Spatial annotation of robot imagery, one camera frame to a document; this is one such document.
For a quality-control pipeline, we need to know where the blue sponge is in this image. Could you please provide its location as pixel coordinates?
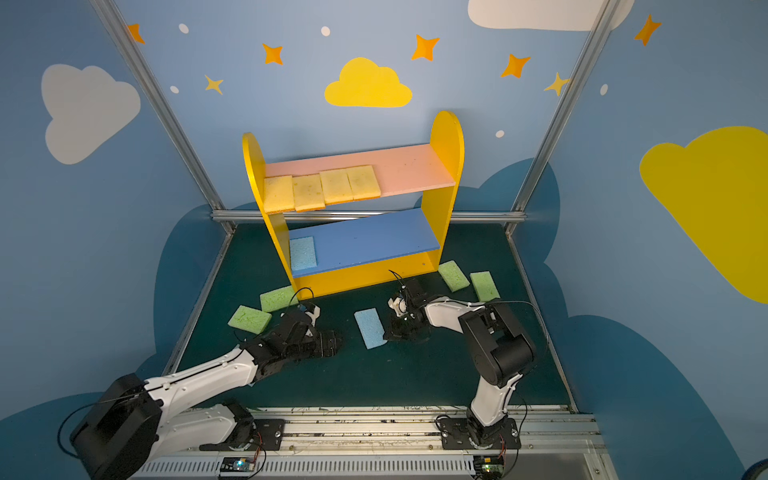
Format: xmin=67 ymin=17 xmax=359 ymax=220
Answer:
xmin=354 ymin=308 xmax=387 ymax=350
xmin=289 ymin=236 xmax=317 ymax=272

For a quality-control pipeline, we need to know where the yellow sponge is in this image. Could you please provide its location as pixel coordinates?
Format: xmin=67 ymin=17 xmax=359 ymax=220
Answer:
xmin=346 ymin=165 xmax=381 ymax=201
xmin=319 ymin=169 xmax=354 ymax=205
xmin=263 ymin=175 xmax=295 ymax=214
xmin=293 ymin=174 xmax=326 ymax=212

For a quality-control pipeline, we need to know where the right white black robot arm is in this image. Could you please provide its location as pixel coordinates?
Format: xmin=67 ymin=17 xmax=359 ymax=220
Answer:
xmin=383 ymin=279 xmax=537 ymax=450

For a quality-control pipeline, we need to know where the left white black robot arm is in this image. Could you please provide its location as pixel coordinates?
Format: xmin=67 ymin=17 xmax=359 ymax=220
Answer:
xmin=69 ymin=305 xmax=342 ymax=479

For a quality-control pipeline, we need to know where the yellow shelf with coloured boards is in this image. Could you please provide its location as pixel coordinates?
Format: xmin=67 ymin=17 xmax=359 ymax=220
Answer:
xmin=242 ymin=111 xmax=465 ymax=299

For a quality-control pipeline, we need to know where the green sponge right inner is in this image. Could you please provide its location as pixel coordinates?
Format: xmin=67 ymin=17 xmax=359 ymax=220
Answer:
xmin=438 ymin=260 xmax=470 ymax=292

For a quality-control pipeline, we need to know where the green sponge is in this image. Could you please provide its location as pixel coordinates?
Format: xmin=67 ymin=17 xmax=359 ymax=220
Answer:
xmin=470 ymin=271 xmax=501 ymax=302
xmin=260 ymin=286 xmax=298 ymax=313
xmin=228 ymin=305 xmax=272 ymax=335
xmin=438 ymin=260 xmax=470 ymax=292

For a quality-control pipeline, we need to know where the green sponge left upper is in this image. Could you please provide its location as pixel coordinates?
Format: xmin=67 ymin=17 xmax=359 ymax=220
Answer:
xmin=260 ymin=286 xmax=298 ymax=313

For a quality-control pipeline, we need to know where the green sponge left lower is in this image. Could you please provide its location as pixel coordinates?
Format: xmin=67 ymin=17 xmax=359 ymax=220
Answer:
xmin=228 ymin=305 xmax=272 ymax=335

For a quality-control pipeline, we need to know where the green sponge right outer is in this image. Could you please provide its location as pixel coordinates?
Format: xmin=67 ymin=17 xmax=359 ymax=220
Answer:
xmin=470 ymin=271 xmax=501 ymax=302

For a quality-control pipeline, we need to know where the left green circuit board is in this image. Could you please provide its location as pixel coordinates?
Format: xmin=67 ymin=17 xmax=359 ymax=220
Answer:
xmin=219 ymin=457 xmax=256 ymax=477

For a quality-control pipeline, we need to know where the green circuit board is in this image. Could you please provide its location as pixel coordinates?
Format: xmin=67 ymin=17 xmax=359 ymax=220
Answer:
xmin=472 ymin=456 xmax=505 ymax=480
xmin=219 ymin=457 xmax=256 ymax=477

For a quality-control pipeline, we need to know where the right green circuit board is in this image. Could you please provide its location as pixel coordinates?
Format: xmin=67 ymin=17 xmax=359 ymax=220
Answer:
xmin=472 ymin=456 xmax=505 ymax=480

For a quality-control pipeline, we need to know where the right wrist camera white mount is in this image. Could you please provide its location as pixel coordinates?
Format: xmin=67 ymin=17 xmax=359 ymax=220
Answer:
xmin=388 ymin=294 xmax=409 ymax=318

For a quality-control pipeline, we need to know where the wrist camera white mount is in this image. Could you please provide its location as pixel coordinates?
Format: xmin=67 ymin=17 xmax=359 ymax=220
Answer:
xmin=301 ymin=303 xmax=321 ymax=326
xmin=388 ymin=294 xmax=409 ymax=318

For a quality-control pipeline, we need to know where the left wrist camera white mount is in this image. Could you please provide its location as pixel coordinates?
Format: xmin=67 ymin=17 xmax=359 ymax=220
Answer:
xmin=301 ymin=303 xmax=321 ymax=326

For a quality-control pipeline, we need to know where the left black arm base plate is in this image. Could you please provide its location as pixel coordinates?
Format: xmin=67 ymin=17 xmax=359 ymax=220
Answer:
xmin=199 ymin=419 xmax=286 ymax=452

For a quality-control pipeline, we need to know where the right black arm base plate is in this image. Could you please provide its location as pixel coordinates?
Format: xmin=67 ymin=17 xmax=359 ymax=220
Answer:
xmin=435 ymin=415 xmax=521 ymax=450

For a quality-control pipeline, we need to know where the right aluminium frame post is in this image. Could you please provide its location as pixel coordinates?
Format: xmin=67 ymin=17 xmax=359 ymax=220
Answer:
xmin=505 ymin=0 xmax=622 ymax=241

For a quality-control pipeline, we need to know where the aluminium frame post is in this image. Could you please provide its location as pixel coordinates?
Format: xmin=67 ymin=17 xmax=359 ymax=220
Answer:
xmin=505 ymin=0 xmax=622 ymax=241
xmin=90 ymin=0 xmax=225 ymax=213

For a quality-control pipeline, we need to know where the rear aluminium frame bar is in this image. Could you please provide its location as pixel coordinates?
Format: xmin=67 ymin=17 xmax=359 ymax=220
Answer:
xmin=211 ymin=210 xmax=526 ymax=224

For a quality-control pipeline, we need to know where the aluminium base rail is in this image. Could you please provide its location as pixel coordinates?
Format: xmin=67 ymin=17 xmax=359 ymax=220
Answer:
xmin=133 ymin=406 xmax=618 ymax=479

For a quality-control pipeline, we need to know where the left aluminium frame post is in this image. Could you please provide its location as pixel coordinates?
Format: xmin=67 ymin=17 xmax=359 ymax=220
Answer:
xmin=90 ymin=0 xmax=225 ymax=213

